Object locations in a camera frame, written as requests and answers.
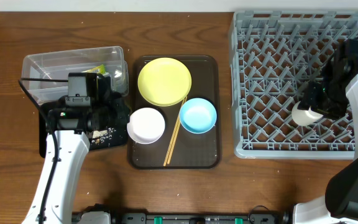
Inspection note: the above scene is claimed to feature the pile of rice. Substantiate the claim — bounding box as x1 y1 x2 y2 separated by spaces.
91 128 116 145

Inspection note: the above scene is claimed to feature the small white cup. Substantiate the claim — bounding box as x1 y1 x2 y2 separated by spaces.
291 102 323 126

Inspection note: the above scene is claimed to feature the green snack wrapper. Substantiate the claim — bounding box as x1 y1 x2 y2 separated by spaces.
85 65 106 75

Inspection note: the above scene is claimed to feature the white tissue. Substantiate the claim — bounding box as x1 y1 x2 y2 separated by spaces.
114 70 123 79

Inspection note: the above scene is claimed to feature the white bowl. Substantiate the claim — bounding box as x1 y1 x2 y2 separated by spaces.
127 108 165 144

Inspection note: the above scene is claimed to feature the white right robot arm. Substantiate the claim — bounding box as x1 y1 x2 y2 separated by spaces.
290 57 358 223

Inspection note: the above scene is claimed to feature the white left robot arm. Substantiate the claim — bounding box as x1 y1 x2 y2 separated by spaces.
24 100 117 223

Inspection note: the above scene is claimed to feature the black waste tray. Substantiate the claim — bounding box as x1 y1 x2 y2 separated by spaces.
40 91 131 151

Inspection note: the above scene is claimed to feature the clear plastic waste bin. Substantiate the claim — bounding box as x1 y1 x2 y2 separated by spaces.
22 46 129 105

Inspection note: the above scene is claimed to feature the grey dishwasher rack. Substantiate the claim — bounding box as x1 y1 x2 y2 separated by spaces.
229 11 358 160

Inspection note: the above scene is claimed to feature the yellow plate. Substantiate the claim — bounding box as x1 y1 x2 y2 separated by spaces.
137 57 192 106

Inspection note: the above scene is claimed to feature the wooden chopstick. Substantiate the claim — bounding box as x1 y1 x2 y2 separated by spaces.
163 96 186 167
165 96 188 166

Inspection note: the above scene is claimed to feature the dark brown serving tray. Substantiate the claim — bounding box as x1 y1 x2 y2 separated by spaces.
127 55 222 169

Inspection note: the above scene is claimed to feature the light blue bowl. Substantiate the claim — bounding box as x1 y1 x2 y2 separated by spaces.
179 98 218 134

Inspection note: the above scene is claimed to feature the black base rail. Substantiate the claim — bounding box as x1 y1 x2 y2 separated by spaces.
71 204 292 224

